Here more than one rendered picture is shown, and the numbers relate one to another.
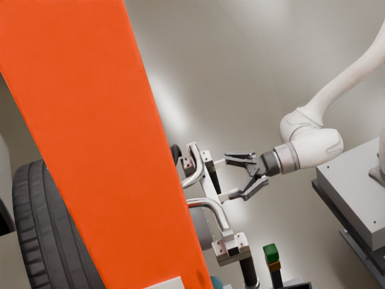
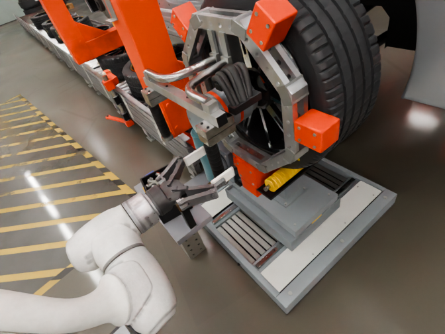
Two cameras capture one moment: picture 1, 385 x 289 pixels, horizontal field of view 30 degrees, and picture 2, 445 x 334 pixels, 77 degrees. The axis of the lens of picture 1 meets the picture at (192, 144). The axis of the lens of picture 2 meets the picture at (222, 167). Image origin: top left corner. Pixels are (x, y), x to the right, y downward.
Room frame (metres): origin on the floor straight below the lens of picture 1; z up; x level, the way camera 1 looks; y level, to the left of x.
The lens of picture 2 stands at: (2.08, -0.24, 1.33)
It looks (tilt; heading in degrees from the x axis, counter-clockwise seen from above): 42 degrees down; 158
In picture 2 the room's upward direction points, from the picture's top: 17 degrees counter-clockwise
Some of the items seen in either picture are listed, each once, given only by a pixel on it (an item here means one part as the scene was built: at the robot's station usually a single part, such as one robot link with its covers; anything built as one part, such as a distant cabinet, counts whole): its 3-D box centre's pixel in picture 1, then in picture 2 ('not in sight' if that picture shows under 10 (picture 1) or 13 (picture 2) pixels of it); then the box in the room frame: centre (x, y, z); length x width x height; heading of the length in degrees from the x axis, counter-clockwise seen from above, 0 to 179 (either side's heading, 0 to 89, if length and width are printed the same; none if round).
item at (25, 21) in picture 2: not in sight; (51, 26); (-6.15, 0.03, 0.20); 6.81 x 0.86 x 0.39; 4
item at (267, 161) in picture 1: (262, 166); (167, 194); (1.54, -0.19, 0.83); 0.09 x 0.08 x 0.07; 94
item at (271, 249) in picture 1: (271, 252); not in sight; (1.37, -0.14, 0.64); 0.04 x 0.04 x 0.04; 4
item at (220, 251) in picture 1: (231, 249); (157, 92); (1.19, -0.02, 0.93); 0.09 x 0.05 x 0.05; 94
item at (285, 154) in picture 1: (285, 159); (142, 211); (1.55, -0.26, 0.83); 0.09 x 0.06 x 0.09; 4
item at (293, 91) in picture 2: not in sight; (238, 98); (1.34, 0.19, 0.85); 0.54 x 0.07 x 0.54; 4
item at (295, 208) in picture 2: not in sight; (283, 177); (1.33, 0.36, 0.32); 0.40 x 0.30 x 0.28; 4
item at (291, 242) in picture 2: not in sight; (279, 197); (1.28, 0.36, 0.13); 0.50 x 0.36 x 0.10; 4
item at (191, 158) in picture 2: (227, 195); (195, 156); (1.47, -0.06, 0.83); 0.07 x 0.01 x 0.03; 94
